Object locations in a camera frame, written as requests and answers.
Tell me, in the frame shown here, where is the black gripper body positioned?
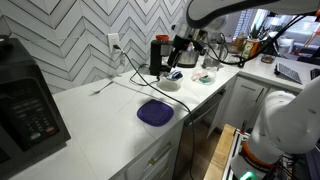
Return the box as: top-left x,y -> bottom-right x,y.
172,34 -> 204,53

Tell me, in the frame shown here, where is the black coffee maker orange cap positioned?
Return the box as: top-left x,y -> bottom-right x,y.
148,34 -> 173,77

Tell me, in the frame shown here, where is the stainless steel kettle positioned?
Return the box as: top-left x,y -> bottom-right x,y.
176,49 -> 201,69

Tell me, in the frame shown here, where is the white plastic container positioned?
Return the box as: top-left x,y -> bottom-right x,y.
156,70 -> 185,91

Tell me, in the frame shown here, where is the glass pitcher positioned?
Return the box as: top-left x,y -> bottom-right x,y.
202,33 -> 230,70

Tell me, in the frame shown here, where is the clear glass bowl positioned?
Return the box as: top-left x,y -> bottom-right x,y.
190,67 -> 218,86

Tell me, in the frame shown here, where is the green item in bowl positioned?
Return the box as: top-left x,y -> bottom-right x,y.
199,75 -> 212,84

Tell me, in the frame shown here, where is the purple plastic lid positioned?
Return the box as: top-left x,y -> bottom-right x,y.
136,98 -> 175,128

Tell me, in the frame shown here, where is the yellow green canister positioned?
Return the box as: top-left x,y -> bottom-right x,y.
240,37 -> 261,61

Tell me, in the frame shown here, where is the potted green plant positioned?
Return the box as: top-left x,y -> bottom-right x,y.
249,22 -> 268,42

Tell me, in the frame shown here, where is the metal fork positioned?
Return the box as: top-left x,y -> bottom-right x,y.
90,80 -> 115,96

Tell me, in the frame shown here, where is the small brown dish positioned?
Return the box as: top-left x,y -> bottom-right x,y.
260,54 -> 277,65

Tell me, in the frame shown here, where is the black flat device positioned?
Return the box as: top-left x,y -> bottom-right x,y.
309,67 -> 320,81

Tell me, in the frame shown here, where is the black microwave oven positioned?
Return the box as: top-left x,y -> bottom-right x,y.
0,34 -> 72,180

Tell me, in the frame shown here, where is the long black power cable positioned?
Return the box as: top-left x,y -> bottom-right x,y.
112,43 -> 197,180

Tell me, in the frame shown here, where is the black coffee maker cord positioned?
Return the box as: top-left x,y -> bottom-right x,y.
128,63 -> 158,87

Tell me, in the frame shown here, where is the steel dishwasher handle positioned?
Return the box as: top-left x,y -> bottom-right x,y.
186,89 -> 228,127

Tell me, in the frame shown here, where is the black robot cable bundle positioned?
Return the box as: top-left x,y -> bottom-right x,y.
202,13 -> 318,69

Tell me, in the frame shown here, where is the white wall outlet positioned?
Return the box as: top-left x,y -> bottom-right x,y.
107,32 -> 121,54

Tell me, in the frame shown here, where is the dark cabinet door handle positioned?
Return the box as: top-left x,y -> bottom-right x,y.
254,87 -> 266,104

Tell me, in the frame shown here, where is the brass drawer handle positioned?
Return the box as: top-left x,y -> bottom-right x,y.
156,165 -> 171,180
147,142 -> 174,166

